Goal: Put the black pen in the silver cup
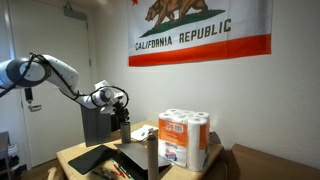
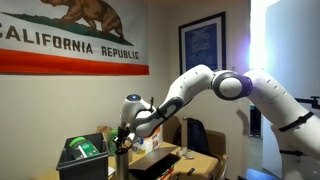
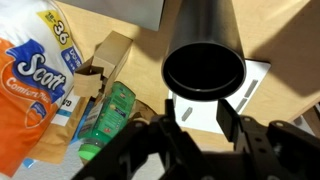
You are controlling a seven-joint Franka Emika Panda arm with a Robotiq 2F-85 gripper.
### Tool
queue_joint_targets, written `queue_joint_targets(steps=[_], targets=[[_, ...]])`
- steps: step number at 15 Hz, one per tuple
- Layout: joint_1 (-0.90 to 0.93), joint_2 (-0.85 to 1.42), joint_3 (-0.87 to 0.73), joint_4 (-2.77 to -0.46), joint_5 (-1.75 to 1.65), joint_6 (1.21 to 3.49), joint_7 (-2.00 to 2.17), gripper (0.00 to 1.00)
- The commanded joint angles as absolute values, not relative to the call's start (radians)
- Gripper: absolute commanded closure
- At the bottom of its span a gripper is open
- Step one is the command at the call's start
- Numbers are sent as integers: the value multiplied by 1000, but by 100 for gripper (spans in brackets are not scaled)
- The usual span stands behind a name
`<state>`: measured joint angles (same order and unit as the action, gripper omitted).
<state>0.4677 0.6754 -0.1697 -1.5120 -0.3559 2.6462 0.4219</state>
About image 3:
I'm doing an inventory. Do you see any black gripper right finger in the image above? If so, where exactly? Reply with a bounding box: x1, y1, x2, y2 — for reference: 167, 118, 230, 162
215, 98, 272, 153

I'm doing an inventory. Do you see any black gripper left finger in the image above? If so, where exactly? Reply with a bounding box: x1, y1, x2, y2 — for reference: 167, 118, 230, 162
149, 98, 201, 161

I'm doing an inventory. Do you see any silver metal cup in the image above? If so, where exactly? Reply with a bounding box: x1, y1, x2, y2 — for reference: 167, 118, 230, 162
161, 0, 247, 102

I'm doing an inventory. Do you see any white paper sheet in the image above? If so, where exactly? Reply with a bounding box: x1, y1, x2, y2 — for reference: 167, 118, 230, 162
168, 59, 272, 135

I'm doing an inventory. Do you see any green plastic bottle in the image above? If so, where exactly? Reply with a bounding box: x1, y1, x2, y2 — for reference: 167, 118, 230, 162
77, 81, 137, 165

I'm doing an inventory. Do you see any small cardboard box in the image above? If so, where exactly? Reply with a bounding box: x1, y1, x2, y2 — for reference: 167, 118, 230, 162
72, 30, 134, 100

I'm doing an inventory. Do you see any dark grey plastic bin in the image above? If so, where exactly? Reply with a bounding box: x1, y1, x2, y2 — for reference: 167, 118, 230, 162
56, 0, 166, 32

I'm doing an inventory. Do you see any brown paper bag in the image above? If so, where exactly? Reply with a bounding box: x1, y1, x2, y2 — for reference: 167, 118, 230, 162
27, 95, 158, 165

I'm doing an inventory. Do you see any Scott toilet paper pack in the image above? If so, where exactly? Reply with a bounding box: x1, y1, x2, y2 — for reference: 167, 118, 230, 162
0, 0, 85, 178

